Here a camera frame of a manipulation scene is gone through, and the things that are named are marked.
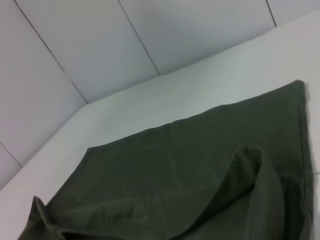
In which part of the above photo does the dark green shirt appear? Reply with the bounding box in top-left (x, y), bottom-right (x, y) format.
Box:
top-left (17, 79), bottom-right (320, 240)

